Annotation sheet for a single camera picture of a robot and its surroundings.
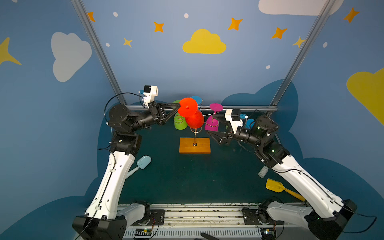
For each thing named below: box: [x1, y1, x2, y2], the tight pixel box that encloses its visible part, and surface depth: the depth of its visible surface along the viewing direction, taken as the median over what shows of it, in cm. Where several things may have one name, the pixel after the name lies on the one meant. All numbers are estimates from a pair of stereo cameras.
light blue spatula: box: [126, 155, 152, 179], surface depth 95 cm
